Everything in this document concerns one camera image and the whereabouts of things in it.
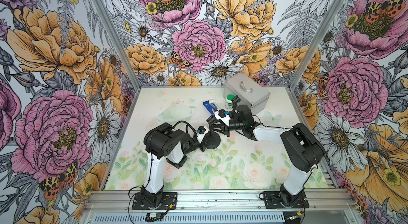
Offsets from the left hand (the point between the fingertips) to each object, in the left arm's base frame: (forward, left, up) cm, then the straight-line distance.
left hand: (212, 137), depth 93 cm
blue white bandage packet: (+23, 0, 0) cm, 23 cm away
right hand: (0, +1, +10) cm, 10 cm away
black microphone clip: (0, +1, +18) cm, 18 cm away
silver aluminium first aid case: (+24, -23, +12) cm, 35 cm away
